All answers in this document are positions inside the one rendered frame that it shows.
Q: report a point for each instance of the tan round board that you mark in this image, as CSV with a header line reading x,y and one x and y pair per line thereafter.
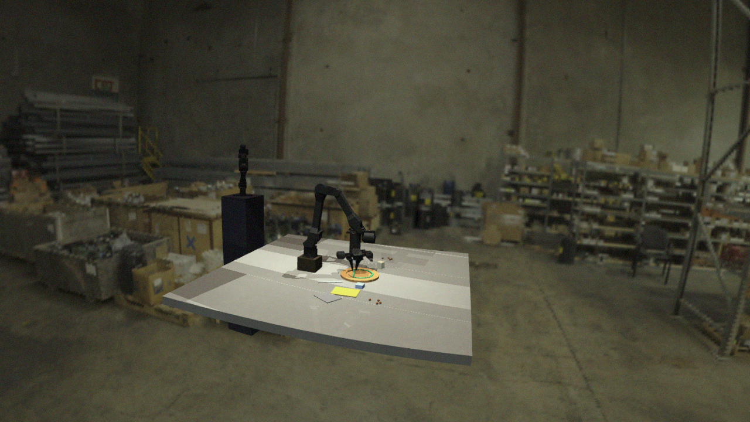
x,y
347,275

